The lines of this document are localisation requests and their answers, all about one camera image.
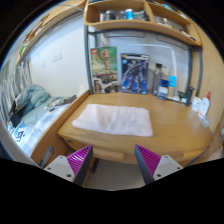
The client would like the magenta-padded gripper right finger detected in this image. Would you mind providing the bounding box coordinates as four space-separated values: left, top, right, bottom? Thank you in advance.
134 144 184 185

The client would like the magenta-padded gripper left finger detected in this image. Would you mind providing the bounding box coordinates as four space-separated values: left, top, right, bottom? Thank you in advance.
43 144 94 187

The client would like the pale pink towel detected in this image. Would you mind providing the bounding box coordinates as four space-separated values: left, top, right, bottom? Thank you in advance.
71 103 154 138

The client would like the bed with checked bedding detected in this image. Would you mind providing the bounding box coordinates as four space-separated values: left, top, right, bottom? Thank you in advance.
0 83 78 158

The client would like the small clear plastic container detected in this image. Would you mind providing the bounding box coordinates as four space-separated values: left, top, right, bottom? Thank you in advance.
200 114 213 128

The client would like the black laptop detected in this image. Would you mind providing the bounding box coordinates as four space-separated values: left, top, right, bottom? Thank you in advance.
64 94 78 105

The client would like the white desk lamp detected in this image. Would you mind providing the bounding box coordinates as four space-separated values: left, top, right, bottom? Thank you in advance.
133 41 188 103

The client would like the black bag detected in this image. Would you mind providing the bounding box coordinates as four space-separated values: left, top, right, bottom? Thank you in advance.
9 99 30 128

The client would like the white cup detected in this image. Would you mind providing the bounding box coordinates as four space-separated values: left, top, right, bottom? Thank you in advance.
191 96 203 113

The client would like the white bottle with red cap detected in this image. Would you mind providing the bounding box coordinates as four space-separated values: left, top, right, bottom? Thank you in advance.
198 91 212 118

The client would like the black electric shaver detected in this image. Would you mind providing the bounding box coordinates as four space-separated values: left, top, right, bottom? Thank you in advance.
185 85 195 107

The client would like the small dark blue box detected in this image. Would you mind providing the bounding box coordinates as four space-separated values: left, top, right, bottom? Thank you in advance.
157 78 170 101

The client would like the light blue blanket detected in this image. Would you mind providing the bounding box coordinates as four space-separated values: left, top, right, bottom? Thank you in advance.
14 83 52 111

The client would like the light blue card pack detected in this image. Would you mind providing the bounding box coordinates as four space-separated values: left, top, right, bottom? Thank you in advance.
168 75 178 98

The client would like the blue robot model box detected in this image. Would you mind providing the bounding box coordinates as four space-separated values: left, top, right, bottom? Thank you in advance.
120 52 150 95

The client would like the green tree-figure toy box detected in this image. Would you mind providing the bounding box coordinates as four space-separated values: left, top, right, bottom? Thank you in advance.
89 46 121 95

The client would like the wooden desk shelf unit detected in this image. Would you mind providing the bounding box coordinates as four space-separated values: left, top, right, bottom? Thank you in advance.
83 0 203 47

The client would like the white wall switch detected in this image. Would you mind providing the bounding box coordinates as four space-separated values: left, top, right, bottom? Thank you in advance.
51 52 63 64

